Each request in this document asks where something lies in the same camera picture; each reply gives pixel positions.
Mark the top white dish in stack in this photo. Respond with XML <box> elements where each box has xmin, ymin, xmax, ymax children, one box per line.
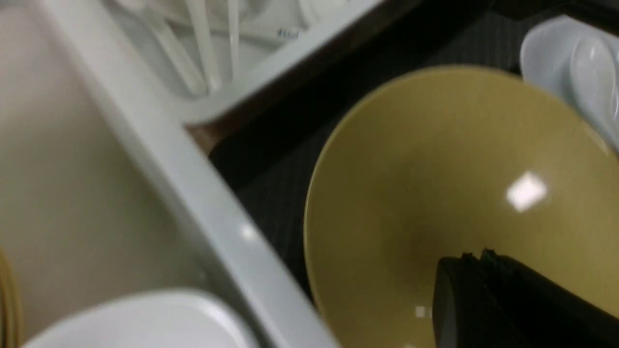
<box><xmin>24</xmin><ymin>288</ymin><xmax>260</xmax><ymax>348</ymax></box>

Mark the yellow noodle bowl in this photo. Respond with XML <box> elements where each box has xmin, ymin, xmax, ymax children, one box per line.
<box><xmin>304</xmin><ymin>65</ymin><xmax>619</xmax><ymax>348</ymax></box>

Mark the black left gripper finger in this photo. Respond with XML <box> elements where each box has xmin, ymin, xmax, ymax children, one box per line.
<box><xmin>432</xmin><ymin>249</ymin><xmax>619</xmax><ymax>348</ymax></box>

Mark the black serving tray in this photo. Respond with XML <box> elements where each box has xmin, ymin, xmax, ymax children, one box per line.
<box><xmin>210</xmin><ymin>0</ymin><xmax>618</xmax><ymax>299</ymax></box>

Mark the large white plastic tub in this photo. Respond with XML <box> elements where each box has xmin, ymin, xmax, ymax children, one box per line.
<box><xmin>1</xmin><ymin>0</ymin><xmax>339</xmax><ymax>348</ymax></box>

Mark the white square dish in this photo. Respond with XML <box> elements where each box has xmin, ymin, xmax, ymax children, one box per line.
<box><xmin>520</xmin><ymin>15</ymin><xmax>619</xmax><ymax>151</ymax></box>

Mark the white ceramic spoon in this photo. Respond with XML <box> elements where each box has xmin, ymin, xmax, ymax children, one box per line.
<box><xmin>569</xmin><ymin>35</ymin><xmax>618</xmax><ymax>130</ymax></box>

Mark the white cutlery bin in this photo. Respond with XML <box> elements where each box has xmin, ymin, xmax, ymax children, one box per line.
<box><xmin>102</xmin><ymin>0</ymin><xmax>384</xmax><ymax>125</ymax></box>

